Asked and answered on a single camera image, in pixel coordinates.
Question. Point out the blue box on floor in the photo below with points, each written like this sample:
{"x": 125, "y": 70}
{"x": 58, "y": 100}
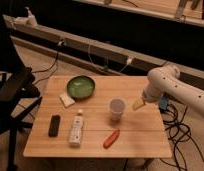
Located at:
{"x": 163, "y": 103}

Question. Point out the orange marker pen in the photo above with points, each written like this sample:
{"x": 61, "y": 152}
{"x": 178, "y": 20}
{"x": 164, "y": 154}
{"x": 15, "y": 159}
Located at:
{"x": 111, "y": 139}

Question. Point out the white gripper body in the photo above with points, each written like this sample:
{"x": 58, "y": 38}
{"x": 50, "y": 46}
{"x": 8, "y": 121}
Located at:
{"x": 147, "y": 97}

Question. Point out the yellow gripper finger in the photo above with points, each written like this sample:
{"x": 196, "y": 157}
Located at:
{"x": 138, "y": 104}

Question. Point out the black office chair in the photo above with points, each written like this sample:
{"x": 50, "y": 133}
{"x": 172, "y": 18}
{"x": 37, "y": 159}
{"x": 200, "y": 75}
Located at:
{"x": 16, "y": 82}

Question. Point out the wooden table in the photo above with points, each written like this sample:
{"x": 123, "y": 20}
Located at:
{"x": 142, "y": 133}

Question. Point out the black rectangular remote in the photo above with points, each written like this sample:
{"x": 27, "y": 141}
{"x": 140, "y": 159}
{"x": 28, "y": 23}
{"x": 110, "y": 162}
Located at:
{"x": 54, "y": 126}

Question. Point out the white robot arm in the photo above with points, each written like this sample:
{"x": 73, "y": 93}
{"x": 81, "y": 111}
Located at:
{"x": 166, "y": 80}

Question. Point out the white sponge block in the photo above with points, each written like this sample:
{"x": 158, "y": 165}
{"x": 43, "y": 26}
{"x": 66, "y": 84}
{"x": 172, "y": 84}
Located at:
{"x": 66, "y": 100}

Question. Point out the green ceramic bowl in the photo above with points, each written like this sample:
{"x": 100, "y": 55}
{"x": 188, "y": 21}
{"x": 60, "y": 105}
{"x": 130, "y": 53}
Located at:
{"x": 80, "y": 87}

